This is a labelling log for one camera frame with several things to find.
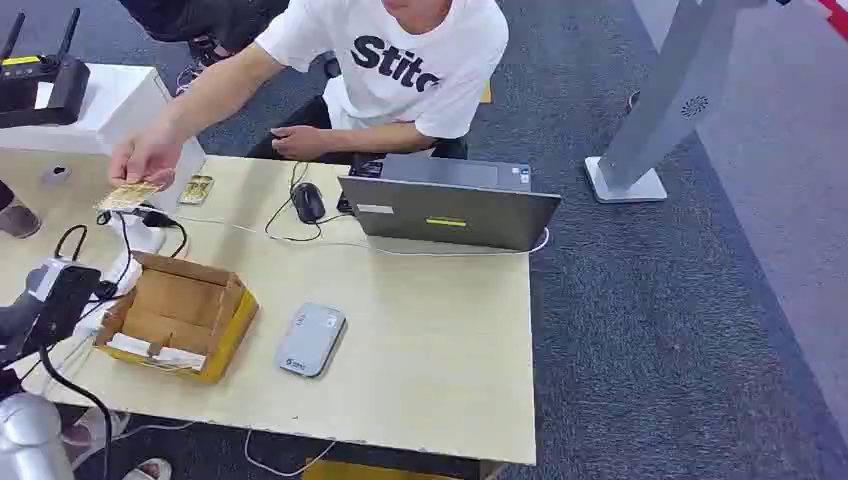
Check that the grey floor stand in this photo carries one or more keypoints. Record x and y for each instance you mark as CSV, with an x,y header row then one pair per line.
x,y
662,99

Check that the yellow box under desk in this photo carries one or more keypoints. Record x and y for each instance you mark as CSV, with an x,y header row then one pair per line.
x,y
371,472

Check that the pale slipper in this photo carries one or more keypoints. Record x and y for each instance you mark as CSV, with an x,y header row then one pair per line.
x,y
149,470
89,429

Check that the wooden card box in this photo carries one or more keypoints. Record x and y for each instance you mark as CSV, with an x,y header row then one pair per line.
x,y
179,324

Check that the person in black clothing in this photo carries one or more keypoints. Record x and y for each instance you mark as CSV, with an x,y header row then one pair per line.
x,y
199,23

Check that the grey round puck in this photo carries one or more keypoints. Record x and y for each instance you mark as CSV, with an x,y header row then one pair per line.
x,y
56,174

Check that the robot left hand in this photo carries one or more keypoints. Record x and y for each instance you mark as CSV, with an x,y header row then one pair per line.
x,y
140,240

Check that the person's right hand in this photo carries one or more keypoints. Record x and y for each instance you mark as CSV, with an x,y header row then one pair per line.
x,y
146,156

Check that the grey laptop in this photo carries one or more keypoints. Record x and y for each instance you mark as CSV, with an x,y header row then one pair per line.
x,y
450,208

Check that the black router with antennas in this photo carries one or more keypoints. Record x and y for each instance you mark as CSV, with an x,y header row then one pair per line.
x,y
41,86

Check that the person's left hand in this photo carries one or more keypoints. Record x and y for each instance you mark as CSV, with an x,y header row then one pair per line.
x,y
298,141

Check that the white cabinet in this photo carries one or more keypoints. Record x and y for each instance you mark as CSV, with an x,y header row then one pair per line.
x,y
122,109

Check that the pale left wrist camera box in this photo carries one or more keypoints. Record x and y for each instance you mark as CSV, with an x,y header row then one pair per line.
x,y
46,277

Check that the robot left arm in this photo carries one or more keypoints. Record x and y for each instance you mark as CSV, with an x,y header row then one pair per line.
x,y
30,437

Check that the person in white shirt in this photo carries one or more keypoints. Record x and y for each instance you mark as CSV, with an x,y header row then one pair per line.
x,y
397,86

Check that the pale printed card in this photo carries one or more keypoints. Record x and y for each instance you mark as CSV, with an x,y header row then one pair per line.
x,y
196,190
129,196

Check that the white cards stack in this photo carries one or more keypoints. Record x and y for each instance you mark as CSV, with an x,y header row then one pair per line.
x,y
158,353

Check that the black computer mouse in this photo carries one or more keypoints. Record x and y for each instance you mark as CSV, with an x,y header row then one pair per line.
x,y
308,202

